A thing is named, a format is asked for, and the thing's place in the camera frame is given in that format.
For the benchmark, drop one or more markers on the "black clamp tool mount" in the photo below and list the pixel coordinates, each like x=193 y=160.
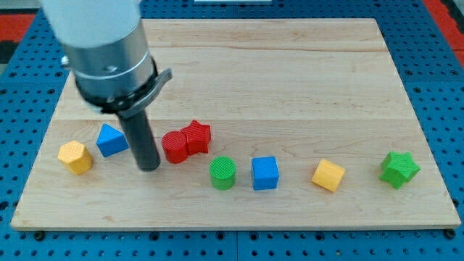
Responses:
x=110 y=95

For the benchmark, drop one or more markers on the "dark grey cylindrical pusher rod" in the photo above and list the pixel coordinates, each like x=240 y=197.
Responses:
x=139 y=136

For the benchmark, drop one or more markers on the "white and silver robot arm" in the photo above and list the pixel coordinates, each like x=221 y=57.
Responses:
x=106 y=49

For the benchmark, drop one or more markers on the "red star block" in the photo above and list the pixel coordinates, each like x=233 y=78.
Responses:
x=198 y=137

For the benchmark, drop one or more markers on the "green star block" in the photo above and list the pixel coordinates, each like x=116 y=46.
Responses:
x=398 y=168

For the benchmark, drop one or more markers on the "blue triangle block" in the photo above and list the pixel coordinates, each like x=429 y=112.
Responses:
x=111 y=141

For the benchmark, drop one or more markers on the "red cylinder block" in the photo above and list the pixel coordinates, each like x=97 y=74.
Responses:
x=174 y=144

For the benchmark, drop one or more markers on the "yellow hexagon block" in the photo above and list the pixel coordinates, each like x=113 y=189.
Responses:
x=75 y=157

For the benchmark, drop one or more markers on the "green cylinder block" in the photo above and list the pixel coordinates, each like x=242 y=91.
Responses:
x=222 y=173

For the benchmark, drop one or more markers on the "light wooden board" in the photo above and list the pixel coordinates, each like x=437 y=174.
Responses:
x=298 y=90

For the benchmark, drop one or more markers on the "blue cube block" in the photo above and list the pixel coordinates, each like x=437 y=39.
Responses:
x=264 y=173

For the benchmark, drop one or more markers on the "yellow cube block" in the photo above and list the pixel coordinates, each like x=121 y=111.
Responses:
x=328 y=175

